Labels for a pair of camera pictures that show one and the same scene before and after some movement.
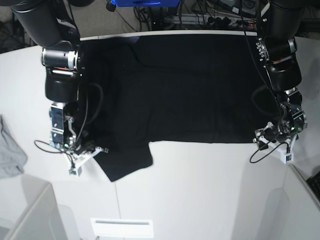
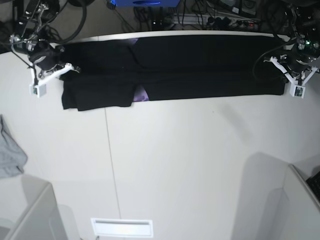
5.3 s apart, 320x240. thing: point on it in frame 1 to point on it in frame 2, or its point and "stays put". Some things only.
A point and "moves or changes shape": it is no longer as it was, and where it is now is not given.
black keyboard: x=314 y=182 stays put
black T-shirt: x=195 y=88 moves or changes shape
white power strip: x=206 y=20 stays put
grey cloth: x=12 y=158 stays put
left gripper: x=81 y=152 to x=48 y=58
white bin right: x=294 y=213 stays put
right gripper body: x=269 y=135 to x=304 y=67
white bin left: x=29 y=210 stays put
